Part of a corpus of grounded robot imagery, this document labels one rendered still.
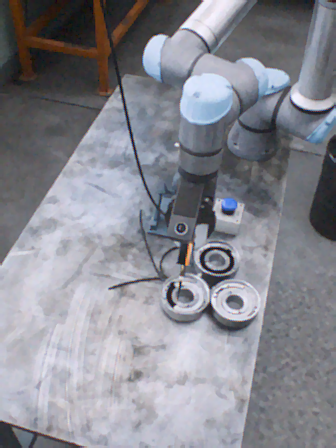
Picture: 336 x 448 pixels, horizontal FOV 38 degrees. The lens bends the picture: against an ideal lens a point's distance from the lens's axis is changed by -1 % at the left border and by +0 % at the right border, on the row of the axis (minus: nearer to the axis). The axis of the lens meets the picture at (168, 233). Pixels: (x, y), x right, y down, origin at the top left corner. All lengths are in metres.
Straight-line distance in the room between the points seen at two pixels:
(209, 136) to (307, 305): 1.46
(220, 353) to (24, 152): 1.96
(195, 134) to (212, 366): 0.47
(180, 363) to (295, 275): 1.29
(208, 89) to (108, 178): 0.65
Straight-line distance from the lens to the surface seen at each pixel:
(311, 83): 1.24
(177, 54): 0.88
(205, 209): 0.88
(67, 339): 1.03
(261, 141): 1.41
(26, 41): 3.22
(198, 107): 0.74
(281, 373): 1.95
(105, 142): 1.46
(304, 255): 2.30
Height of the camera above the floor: 1.69
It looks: 48 degrees down
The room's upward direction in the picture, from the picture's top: 4 degrees clockwise
